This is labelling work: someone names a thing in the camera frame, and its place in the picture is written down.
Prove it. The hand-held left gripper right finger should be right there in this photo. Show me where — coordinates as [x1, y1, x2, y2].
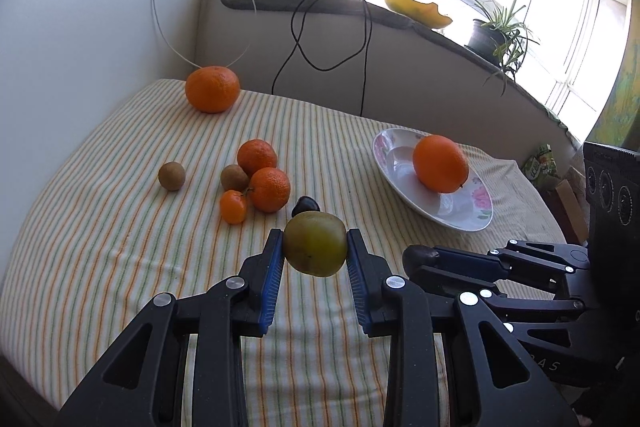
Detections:
[347, 228, 571, 427]

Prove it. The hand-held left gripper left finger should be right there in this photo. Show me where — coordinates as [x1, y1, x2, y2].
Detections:
[60, 228, 286, 427]

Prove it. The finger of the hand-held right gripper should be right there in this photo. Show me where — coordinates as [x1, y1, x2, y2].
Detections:
[414, 265, 587, 324]
[403, 240, 592, 282]

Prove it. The green round fruit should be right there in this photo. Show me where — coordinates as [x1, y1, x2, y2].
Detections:
[282, 211, 349, 278]

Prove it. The white floral plate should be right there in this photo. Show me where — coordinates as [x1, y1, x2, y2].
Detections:
[372, 128, 494, 233]

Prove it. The large orange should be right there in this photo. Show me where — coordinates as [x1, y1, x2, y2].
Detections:
[185, 66, 241, 114]

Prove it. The small mandarin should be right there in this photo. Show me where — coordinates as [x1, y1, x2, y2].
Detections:
[220, 190, 248, 225]

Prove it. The dark plum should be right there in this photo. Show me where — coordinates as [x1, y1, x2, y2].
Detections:
[292, 196, 322, 218]

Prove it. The cardboard box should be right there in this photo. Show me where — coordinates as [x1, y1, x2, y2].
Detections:
[552, 166, 592, 246]

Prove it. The brown kiwi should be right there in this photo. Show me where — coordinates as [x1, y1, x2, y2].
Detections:
[158, 161, 186, 192]
[221, 164, 250, 192]

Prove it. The green packet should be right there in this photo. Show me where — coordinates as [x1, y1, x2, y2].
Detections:
[522, 144, 559, 188]

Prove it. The striped cloth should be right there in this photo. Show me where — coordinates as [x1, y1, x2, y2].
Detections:
[0, 79, 568, 427]

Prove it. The potted green plant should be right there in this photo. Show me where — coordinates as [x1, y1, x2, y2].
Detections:
[452, 0, 541, 96]

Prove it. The yellow bowl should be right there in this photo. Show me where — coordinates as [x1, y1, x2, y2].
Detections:
[383, 0, 454, 29]

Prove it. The black cable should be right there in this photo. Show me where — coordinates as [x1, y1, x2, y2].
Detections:
[271, 0, 372, 118]

